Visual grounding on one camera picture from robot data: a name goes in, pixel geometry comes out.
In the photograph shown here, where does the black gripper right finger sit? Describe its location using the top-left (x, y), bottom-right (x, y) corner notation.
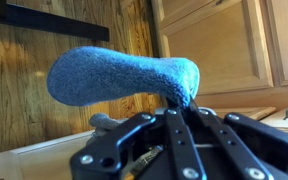
top-left (185, 101), bottom-right (288, 180)

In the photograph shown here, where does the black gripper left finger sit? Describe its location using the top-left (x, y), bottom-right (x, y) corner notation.
top-left (70, 109), bottom-right (207, 180)

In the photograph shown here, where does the blue towel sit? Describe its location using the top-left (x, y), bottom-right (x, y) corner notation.
top-left (47, 46), bottom-right (200, 107)

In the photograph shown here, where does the wooden adjacent cabinet door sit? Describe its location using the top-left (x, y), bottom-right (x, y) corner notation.
top-left (203, 105), bottom-right (278, 122)

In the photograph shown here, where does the wooden corner cabinet door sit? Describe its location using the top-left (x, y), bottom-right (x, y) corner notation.
top-left (258, 106), bottom-right (288, 136)

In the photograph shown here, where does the grey towel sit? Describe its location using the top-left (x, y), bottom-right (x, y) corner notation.
top-left (86, 113), bottom-right (127, 145)

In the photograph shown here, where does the wooden cabinet door under towel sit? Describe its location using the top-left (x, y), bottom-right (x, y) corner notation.
top-left (0, 131), bottom-right (91, 180)

